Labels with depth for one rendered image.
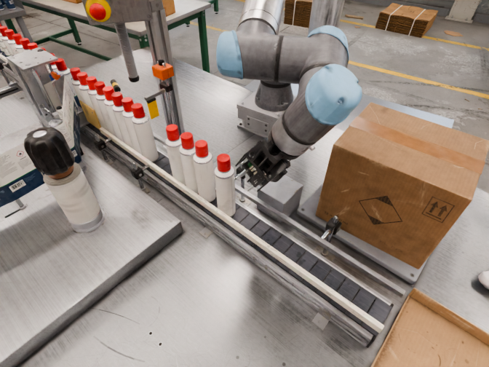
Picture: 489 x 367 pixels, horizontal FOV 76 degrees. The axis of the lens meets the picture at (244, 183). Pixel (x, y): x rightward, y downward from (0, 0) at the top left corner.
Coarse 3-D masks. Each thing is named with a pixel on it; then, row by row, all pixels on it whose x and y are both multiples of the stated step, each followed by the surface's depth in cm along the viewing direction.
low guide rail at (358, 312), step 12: (108, 132) 112; (120, 144) 108; (156, 168) 99; (168, 180) 97; (192, 192) 91; (204, 204) 89; (228, 216) 85; (240, 228) 82; (252, 240) 81; (276, 252) 77; (288, 264) 75; (312, 276) 73; (324, 288) 71; (336, 300) 70; (348, 300) 69; (360, 312) 67; (372, 324) 66
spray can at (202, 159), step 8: (200, 144) 80; (200, 152) 80; (208, 152) 82; (200, 160) 82; (208, 160) 82; (200, 168) 83; (208, 168) 84; (200, 176) 85; (208, 176) 86; (200, 184) 88; (208, 184) 88; (200, 192) 90; (208, 192) 90; (208, 200) 92
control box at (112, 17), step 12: (84, 0) 79; (96, 0) 79; (108, 0) 80; (120, 0) 81; (132, 0) 81; (144, 0) 82; (108, 12) 82; (120, 12) 83; (132, 12) 83; (144, 12) 84; (96, 24) 84
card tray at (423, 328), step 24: (408, 312) 75; (432, 312) 75; (408, 336) 71; (432, 336) 71; (456, 336) 71; (480, 336) 70; (384, 360) 68; (408, 360) 68; (432, 360) 68; (456, 360) 68; (480, 360) 68
